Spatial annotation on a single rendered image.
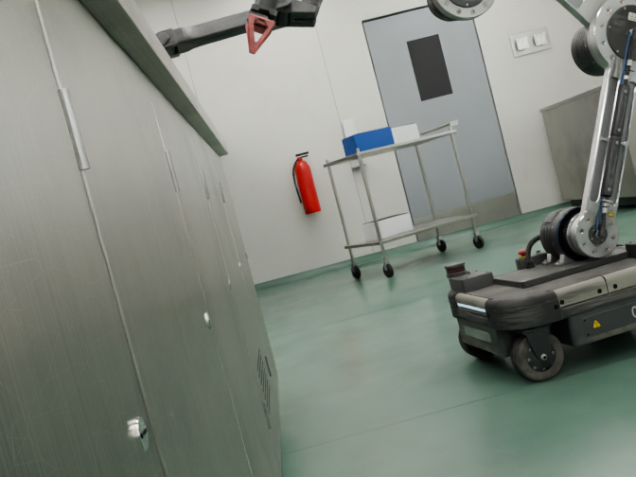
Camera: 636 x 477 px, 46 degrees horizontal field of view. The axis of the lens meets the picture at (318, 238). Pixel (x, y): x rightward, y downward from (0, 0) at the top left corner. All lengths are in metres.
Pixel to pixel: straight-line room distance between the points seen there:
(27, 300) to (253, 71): 6.48
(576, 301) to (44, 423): 1.89
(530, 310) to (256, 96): 4.98
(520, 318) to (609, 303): 0.25
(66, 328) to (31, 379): 0.07
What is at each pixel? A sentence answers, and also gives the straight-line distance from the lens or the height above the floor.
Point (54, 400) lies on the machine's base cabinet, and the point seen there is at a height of 0.58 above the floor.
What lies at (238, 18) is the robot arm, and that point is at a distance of 2.36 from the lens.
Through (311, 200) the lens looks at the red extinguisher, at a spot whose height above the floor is 0.66.
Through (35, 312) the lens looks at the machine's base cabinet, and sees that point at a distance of 0.36.
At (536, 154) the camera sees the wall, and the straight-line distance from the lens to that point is 7.13.
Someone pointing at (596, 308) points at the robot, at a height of 0.16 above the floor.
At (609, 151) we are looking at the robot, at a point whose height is 0.56.
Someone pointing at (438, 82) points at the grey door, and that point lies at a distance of 6.96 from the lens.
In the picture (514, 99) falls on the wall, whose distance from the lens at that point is 7.11.
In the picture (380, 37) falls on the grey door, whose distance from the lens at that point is 6.94.
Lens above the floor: 0.63
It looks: 3 degrees down
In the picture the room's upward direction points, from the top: 15 degrees counter-clockwise
